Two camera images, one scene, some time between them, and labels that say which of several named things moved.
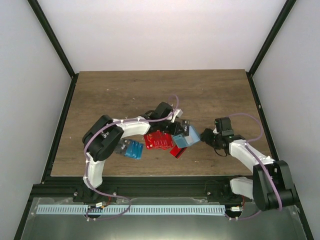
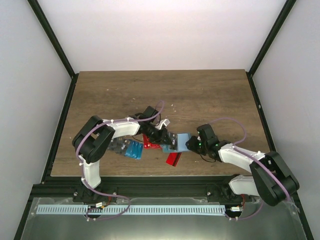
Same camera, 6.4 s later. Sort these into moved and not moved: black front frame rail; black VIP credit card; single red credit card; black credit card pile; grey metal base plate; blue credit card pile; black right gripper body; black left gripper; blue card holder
Moved: single red credit card; black left gripper; black right gripper body; blue card holder; black VIP credit card
Not moved: black credit card pile; grey metal base plate; black front frame rail; blue credit card pile
